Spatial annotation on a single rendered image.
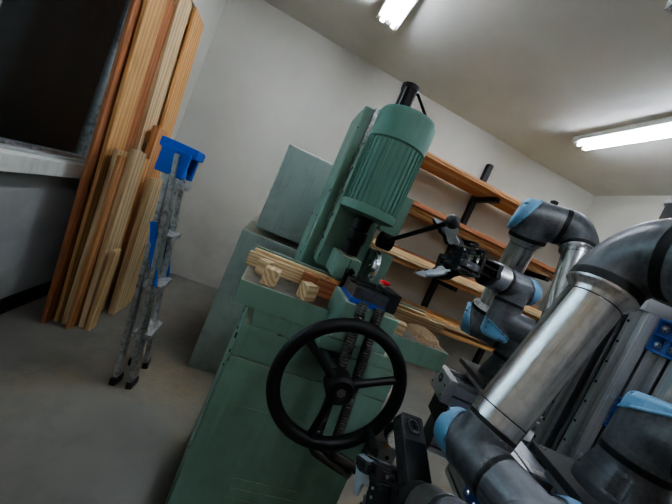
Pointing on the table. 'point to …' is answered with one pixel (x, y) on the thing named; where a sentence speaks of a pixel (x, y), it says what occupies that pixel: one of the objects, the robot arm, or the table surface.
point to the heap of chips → (423, 335)
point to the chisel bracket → (337, 263)
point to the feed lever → (414, 232)
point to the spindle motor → (389, 164)
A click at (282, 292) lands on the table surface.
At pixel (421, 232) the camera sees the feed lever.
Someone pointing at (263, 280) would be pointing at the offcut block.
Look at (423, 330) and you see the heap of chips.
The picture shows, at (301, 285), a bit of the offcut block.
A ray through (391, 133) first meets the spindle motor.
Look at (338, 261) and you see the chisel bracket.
